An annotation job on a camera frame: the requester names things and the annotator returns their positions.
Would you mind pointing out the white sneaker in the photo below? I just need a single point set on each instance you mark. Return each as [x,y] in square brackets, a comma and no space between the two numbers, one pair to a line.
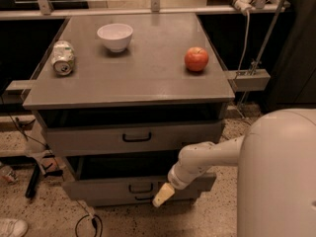
[10,227]

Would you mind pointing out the grey drawer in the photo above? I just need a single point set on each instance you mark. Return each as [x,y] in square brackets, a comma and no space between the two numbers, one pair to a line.
[122,175]
[127,138]
[131,200]

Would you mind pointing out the grey bottom drawer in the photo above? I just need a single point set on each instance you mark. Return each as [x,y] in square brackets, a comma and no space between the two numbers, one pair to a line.
[131,200]

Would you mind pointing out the grey drawer cabinet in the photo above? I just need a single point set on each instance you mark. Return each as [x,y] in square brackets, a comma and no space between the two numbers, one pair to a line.
[148,82]

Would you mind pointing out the plastic bottle on floor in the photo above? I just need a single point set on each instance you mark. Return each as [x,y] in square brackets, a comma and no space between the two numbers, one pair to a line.
[7,173]

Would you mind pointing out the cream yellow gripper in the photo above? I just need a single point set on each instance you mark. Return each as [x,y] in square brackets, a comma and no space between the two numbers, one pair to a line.
[177,178]

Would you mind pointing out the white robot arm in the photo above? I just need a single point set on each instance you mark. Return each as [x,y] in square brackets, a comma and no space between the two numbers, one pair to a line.
[276,183]

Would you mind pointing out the grey metal side bracket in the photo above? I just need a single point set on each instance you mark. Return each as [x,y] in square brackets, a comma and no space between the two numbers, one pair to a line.
[246,82]

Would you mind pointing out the crushed white soda can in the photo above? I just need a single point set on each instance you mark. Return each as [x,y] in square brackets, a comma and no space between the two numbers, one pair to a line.
[62,58]

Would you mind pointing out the white ceramic bowl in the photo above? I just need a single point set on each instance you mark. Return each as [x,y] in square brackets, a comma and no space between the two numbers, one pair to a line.
[115,37]

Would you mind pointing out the grey top drawer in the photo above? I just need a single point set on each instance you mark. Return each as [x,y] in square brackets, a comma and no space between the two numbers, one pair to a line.
[127,138]

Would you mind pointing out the red apple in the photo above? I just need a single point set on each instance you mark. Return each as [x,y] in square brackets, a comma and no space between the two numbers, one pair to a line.
[196,59]

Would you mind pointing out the black clamp tool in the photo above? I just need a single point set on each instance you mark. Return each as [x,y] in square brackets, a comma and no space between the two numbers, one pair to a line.
[41,170]

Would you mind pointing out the metal diagonal rod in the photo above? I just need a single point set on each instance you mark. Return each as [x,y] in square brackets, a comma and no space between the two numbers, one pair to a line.
[260,4]

